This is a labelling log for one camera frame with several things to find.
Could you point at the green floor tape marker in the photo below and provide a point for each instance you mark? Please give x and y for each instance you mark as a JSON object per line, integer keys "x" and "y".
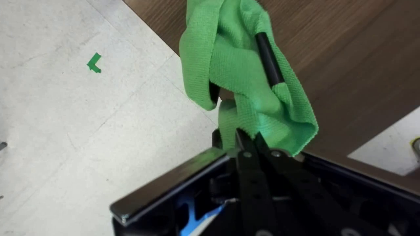
{"x": 93, "y": 63}

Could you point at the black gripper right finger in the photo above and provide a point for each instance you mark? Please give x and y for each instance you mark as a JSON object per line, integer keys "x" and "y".
{"x": 269, "y": 59}

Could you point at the green cloth towel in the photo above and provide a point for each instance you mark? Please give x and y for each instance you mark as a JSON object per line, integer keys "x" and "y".
{"x": 227, "y": 57}

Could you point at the brown folding desk black legs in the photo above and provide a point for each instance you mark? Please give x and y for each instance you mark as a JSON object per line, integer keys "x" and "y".
{"x": 349, "y": 66}

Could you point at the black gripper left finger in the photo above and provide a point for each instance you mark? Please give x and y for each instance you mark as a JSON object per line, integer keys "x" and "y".
{"x": 250, "y": 188}

